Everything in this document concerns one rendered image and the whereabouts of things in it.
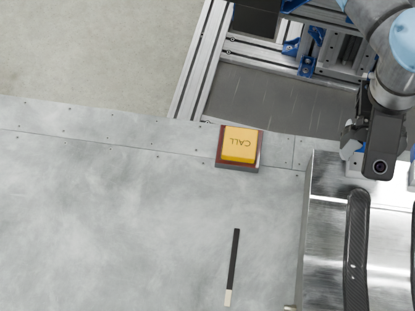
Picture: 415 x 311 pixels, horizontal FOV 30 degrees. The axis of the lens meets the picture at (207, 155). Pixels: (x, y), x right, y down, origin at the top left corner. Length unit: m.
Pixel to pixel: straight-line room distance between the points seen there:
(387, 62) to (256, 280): 0.46
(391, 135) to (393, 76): 0.13
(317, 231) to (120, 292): 0.34
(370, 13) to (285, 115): 1.10
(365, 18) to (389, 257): 0.41
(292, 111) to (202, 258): 0.90
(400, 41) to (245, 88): 1.19
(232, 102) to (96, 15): 0.64
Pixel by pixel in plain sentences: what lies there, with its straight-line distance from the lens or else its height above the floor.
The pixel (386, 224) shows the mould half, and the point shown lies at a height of 0.89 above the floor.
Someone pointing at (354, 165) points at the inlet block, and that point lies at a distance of 1.31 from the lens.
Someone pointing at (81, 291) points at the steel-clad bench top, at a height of 0.80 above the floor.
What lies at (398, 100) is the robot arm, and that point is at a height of 1.14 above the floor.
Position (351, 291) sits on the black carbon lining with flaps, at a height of 0.89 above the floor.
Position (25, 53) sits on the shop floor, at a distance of 2.52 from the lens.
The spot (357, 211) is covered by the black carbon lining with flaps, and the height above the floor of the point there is 0.88.
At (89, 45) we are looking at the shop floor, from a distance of 2.51.
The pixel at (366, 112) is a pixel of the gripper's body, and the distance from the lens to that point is 1.21.
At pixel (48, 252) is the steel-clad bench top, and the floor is 0.80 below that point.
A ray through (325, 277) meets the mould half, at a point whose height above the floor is 0.89.
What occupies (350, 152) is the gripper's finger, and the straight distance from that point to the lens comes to 1.29.
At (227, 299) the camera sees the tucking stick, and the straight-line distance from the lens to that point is 1.32.
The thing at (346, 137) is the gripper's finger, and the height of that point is 0.99.
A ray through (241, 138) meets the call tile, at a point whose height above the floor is 0.84.
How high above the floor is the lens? 2.07
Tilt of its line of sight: 64 degrees down
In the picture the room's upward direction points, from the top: 5 degrees clockwise
